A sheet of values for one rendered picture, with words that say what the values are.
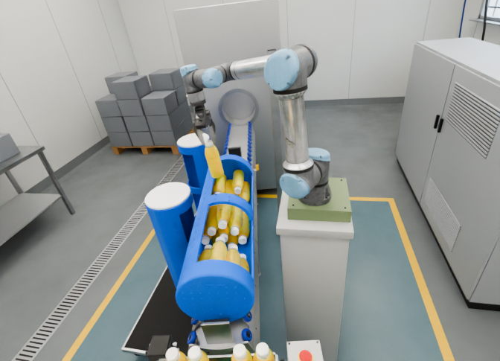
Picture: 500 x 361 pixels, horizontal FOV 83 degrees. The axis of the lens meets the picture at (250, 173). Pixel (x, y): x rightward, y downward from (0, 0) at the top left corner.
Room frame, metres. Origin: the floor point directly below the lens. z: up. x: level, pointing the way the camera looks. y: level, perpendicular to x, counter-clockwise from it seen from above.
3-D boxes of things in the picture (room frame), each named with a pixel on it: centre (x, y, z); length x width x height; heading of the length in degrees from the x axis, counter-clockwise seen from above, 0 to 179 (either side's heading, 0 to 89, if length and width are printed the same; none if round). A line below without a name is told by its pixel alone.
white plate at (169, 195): (1.46, 0.52, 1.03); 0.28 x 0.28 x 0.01
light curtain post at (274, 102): (2.06, -0.25, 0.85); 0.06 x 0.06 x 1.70; 86
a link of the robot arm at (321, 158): (1.03, -0.28, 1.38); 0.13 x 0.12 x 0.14; 139
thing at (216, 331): (0.60, 0.18, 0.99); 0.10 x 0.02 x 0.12; 86
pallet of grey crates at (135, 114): (4.73, 1.59, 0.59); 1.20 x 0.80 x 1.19; 75
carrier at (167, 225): (1.46, 0.52, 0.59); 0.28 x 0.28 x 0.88
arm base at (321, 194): (1.04, -0.28, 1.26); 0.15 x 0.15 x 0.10
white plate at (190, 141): (2.27, 0.45, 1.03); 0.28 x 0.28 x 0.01
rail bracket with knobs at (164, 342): (0.57, 0.39, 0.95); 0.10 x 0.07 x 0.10; 86
